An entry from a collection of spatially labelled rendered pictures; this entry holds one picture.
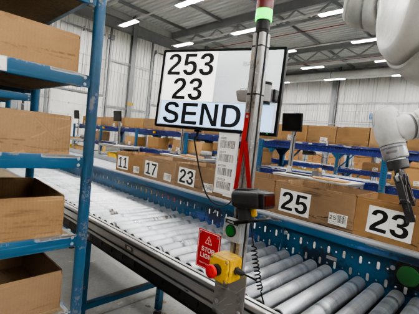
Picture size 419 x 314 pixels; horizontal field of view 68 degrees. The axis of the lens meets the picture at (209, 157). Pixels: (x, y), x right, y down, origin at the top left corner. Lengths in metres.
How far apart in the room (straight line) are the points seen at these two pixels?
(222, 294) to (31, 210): 0.61
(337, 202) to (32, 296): 1.15
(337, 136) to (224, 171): 5.42
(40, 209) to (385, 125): 1.18
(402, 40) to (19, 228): 0.80
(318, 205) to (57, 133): 1.11
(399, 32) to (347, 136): 5.98
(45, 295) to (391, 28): 0.90
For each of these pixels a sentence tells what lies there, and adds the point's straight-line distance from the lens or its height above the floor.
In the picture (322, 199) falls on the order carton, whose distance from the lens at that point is 1.49.
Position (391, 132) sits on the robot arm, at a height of 1.31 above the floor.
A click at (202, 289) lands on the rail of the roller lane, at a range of 1.14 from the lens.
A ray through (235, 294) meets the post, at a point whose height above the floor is 0.76.
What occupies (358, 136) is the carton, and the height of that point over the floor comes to 1.56.
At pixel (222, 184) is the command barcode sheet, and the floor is 1.08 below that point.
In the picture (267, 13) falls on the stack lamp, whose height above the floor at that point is 1.60.
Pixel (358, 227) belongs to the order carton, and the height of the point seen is 0.92.
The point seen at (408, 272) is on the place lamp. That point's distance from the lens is 1.35.
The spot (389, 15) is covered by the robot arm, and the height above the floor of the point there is 1.34.
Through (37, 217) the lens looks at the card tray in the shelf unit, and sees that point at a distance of 0.86.
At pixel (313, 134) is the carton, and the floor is 1.55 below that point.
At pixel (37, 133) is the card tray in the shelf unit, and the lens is 0.84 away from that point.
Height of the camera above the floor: 1.21
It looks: 3 degrees down
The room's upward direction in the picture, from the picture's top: 6 degrees clockwise
